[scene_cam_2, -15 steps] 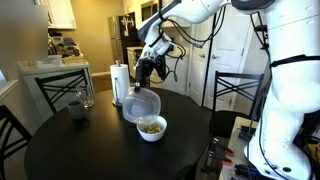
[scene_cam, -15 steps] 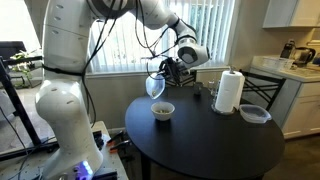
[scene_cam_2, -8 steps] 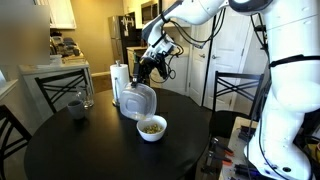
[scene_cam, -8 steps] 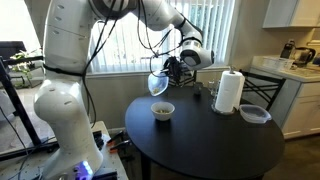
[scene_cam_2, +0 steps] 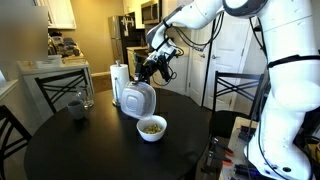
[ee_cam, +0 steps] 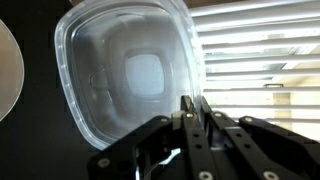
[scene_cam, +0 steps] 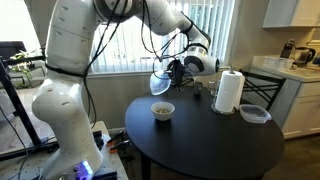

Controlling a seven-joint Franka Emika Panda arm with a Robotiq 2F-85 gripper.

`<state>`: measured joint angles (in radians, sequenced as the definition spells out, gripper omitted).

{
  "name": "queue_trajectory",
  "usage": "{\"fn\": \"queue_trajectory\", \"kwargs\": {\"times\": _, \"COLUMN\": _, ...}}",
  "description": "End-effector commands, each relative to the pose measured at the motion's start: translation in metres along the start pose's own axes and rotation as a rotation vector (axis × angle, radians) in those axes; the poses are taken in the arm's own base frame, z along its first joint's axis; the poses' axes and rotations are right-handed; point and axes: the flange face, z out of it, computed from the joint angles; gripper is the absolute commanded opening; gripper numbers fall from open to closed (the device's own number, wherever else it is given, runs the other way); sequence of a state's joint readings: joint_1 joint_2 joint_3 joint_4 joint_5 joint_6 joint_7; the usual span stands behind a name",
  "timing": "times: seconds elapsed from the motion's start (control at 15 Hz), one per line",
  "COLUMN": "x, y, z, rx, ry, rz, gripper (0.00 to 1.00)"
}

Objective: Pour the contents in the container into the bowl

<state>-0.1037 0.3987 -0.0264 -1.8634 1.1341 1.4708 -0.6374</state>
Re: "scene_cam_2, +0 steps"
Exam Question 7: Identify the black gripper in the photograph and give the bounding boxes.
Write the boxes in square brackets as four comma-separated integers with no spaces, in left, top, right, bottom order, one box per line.
[133,49,167,84]

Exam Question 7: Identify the clear plastic food container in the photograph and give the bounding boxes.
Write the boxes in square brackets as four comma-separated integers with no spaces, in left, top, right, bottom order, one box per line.
[120,80,157,121]

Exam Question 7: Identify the white ceramic bowl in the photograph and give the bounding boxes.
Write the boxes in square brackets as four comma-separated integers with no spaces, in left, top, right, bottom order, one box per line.
[136,115,168,143]

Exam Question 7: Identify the white paper towel roll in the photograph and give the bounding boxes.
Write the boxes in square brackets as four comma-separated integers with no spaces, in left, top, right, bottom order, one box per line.
[109,63,130,101]

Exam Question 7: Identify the metal paper towel holder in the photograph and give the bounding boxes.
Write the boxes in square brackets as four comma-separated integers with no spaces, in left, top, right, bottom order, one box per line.
[111,59,123,108]

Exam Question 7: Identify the stainless steel refrigerator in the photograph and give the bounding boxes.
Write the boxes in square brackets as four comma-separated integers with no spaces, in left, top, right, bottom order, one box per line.
[108,12,146,66]

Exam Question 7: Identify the clear drinking glass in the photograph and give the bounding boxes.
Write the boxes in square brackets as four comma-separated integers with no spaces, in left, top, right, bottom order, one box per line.
[75,85,95,109]

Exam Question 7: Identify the black microwave oven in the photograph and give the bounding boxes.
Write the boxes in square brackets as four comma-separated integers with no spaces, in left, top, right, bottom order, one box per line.
[140,0,163,25]

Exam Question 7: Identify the grey mug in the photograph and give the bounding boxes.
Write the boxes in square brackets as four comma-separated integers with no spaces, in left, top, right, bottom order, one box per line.
[67,99,86,120]

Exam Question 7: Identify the black metal chair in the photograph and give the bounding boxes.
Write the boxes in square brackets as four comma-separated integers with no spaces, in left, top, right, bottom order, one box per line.
[209,70,268,139]
[0,104,33,180]
[34,68,91,114]

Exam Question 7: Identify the white panel door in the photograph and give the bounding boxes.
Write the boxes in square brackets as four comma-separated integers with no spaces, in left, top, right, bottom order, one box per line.
[203,13,254,111]

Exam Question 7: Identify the black coffee maker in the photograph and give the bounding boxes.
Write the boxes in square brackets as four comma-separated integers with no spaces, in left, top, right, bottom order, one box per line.
[48,33,66,57]

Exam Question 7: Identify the clear plastic countertop bin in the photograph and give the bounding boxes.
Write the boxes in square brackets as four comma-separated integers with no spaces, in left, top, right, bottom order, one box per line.
[34,54,64,69]

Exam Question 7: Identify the white upper kitchen cabinet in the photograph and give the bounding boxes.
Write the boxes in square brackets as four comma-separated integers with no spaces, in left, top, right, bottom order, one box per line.
[34,0,77,30]

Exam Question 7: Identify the white kitchen counter cabinet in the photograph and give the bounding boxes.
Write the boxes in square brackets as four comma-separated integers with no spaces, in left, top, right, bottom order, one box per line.
[16,58,94,116]

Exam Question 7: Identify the white robot mounting platform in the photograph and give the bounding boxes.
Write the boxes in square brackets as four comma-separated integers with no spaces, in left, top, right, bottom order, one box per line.
[219,116,268,180]

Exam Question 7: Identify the robot controller with blue light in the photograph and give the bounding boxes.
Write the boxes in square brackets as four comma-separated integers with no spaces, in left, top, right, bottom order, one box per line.
[233,163,264,178]

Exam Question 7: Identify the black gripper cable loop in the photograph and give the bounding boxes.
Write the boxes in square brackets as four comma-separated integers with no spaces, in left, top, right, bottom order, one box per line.
[151,63,179,88]

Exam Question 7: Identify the black arm strap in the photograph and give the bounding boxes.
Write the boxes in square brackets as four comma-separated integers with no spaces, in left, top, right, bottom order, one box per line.
[162,18,173,29]

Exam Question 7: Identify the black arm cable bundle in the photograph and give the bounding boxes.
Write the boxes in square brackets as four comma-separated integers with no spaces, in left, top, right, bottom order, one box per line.
[166,11,225,52]

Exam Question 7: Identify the orange handled clamp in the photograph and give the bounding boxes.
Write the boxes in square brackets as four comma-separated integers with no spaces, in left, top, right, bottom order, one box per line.
[204,151,234,168]
[209,137,235,157]

